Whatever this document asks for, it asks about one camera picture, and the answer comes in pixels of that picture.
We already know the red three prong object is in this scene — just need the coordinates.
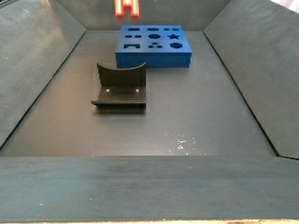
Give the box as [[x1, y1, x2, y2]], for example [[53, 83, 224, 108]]
[[115, 0, 140, 19]]

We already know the black curved fixture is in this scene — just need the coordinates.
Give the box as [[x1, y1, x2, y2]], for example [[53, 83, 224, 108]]
[[91, 64, 146, 107]]

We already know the blue foam shape board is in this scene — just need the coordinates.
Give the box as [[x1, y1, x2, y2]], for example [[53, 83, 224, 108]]
[[115, 24, 192, 67]]

